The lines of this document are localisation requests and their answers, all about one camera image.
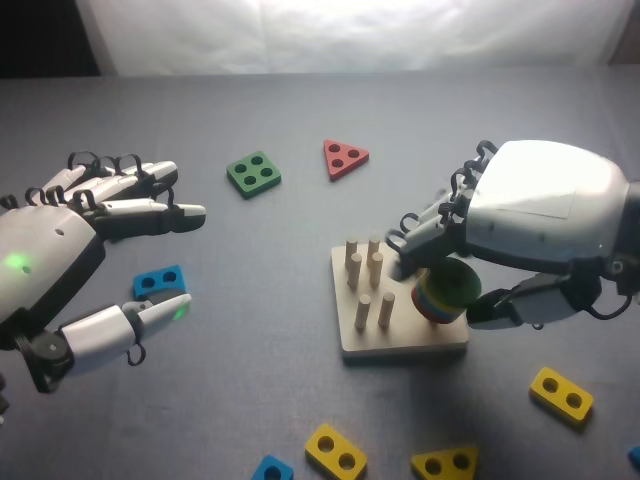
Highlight green square four-hole block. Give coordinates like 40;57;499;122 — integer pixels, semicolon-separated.
225;150;282;200

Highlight rainbow striped round block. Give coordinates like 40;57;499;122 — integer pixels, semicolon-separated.
410;257;482;325

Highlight red triangular three-hole block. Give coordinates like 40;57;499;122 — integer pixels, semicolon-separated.
322;138;371;182

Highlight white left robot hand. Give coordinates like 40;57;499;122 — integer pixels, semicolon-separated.
0;150;207;394

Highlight yellow triangular block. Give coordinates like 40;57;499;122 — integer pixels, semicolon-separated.
410;443;480;480

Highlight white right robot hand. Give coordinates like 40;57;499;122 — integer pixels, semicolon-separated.
385;139;630;332

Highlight yellow rectangular two-hole block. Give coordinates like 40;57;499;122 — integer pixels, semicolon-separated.
304;423;369;480
528;367;595;425

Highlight grey table cloth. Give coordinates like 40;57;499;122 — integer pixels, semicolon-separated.
0;64;640;480

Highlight blue block with hole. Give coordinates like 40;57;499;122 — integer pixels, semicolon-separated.
251;454;295;480

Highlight blue rectangular two-hole block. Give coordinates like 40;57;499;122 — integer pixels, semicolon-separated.
132;264;187;303

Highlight wooden peg board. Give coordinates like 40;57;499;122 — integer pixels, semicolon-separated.
331;233;471;365

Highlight white backdrop sheet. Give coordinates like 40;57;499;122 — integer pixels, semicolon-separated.
74;0;631;77

